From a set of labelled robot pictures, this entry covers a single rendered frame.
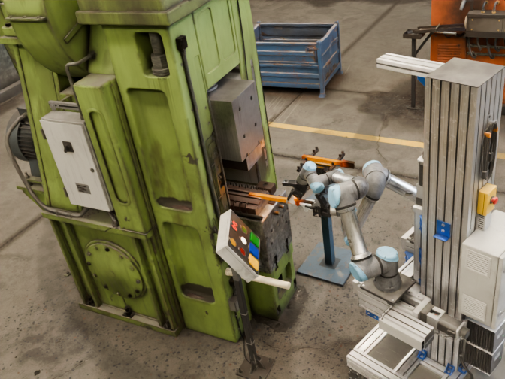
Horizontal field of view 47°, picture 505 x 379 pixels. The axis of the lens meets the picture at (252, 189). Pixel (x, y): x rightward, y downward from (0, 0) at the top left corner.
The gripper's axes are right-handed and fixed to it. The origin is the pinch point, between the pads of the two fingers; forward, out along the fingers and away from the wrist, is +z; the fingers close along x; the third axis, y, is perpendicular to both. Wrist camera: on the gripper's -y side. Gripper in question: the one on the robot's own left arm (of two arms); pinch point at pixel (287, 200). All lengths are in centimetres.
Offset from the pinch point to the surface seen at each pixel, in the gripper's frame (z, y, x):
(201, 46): -78, -81, -16
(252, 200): 12.2, -19.5, -4.9
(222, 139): -30, -51, -17
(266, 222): 16.5, -4.2, -10.9
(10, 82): 360, -476, 278
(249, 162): -19.2, -31.4, -9.8
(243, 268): -5, 2, -71
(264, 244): 29.5, 2.2, -15.9
